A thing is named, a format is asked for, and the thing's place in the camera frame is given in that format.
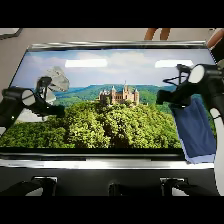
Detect person's forearm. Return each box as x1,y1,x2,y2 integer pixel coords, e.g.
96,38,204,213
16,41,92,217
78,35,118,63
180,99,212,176
206,28,224,50

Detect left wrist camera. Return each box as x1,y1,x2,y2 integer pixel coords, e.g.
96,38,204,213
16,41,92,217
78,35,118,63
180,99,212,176
35,76,54,102

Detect grey garment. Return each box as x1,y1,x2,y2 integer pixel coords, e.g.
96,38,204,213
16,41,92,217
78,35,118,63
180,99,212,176
43,65,71,105

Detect blue garment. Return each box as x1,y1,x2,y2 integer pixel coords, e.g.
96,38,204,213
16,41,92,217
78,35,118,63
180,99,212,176
170,97,218,165

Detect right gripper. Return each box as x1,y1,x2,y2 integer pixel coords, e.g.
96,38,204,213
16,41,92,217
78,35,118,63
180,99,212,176
155,87,184,106

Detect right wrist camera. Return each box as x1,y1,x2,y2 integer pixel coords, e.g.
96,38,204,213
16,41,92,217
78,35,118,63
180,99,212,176
162,63,192,88

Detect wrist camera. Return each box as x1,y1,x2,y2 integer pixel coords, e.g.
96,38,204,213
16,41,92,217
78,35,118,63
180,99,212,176
162,63,192,88
35,76,54,102

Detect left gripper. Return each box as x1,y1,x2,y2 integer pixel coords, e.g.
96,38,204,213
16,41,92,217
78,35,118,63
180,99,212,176
40,100,67,119

